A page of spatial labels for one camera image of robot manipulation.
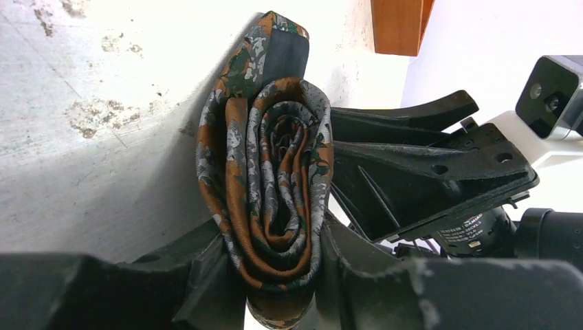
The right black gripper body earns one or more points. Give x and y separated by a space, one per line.
487 172

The orange wooden compartment tray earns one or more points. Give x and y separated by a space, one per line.
399 25

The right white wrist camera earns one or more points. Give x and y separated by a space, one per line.
546 124

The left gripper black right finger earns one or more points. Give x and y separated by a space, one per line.
362 287

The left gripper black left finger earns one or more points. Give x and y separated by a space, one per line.
187 284

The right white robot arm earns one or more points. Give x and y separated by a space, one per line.
541 233

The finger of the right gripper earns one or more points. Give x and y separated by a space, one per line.
390 189
421 125

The orange floral necktie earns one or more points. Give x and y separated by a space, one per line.
264 163

